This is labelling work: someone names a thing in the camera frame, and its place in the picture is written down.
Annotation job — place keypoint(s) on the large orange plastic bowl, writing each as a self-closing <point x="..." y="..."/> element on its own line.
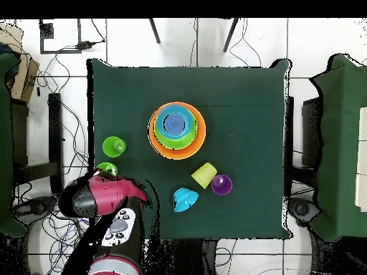
<point x="177" y="154"/>

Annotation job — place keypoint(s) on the green plastic bowl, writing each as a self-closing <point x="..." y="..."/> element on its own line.
<point x="177" y="144"/>

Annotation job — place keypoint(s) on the translucent blue plastic bowl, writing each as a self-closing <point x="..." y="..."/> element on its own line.
<point x="175" y="123"/>

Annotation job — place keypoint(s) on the yellow plastic cup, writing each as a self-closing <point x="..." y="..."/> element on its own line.
<point x="204" y="174"/>

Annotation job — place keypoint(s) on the ribbed cyan plastic bowl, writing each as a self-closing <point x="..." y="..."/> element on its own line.
<point x="185" y="199"/>

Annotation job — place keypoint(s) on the green plastic cup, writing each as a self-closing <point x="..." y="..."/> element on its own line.
<point x="110" y="147"/>
<point x="107" y="167"/>

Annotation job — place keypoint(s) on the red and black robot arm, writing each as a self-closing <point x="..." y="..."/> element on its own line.
<point x="109" y="194"/>

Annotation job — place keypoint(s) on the purple plastic cup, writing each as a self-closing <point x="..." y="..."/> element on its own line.
<point x="222" y="185"/>

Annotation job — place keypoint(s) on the dark green table cloth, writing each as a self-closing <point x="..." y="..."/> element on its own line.
<point x="172" y="86"/>

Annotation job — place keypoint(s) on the black tripod leg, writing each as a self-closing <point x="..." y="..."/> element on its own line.
<point x="230" y="34"/>
<point x="154" y="31"/>

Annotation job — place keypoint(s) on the black power adapter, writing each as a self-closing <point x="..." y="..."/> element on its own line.
<point x="86" y="44"/>

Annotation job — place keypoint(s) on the green-clothed side table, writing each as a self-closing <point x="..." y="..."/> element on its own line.
<point x="338" y="143"/>
<point x="5" y="143"/>

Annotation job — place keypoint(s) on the black stand base with knob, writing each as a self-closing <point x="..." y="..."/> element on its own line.
<point x="34" y="207"/>

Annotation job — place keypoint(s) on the brown cardboard box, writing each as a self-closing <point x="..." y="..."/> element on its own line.
<point x="23" y="77"/>

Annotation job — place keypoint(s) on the white boxes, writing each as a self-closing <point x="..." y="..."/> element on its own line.
<point x="362" y="157"/>

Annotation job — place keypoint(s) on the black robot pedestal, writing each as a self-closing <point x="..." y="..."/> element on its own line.
<point x="189" y="257"/>

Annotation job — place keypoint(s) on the black bench frame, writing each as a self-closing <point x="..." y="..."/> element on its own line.
<point x="54" y="143"/>

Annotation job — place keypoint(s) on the black square floor frame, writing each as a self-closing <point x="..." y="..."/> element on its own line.
<point x="46" y="31"/>

